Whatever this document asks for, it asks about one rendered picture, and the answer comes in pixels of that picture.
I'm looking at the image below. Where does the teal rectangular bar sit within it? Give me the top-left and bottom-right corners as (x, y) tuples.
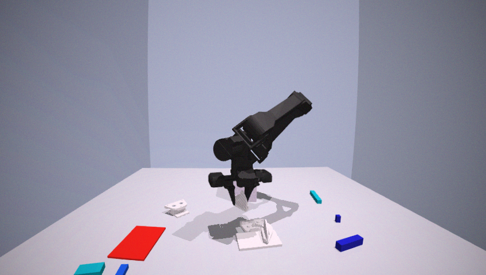
(310, 191), (322, 204)

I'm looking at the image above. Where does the red flat plate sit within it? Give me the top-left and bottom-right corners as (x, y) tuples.
(108, 226), (166, 261)

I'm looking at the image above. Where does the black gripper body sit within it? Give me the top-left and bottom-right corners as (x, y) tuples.
(209, 156), (272, 188)

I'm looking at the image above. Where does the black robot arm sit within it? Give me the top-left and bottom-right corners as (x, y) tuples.
(213, 91), (312, 188)

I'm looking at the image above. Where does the teal flat block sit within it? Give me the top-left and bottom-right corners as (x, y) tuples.
(74, 262), (105, 275)

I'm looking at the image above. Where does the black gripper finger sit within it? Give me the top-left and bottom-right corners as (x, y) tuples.
(223, 185), (235, 206)
(244, 182), (260, 201)

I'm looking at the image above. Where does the blue long bar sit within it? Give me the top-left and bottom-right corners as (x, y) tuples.
(115, 264), (129, 275)

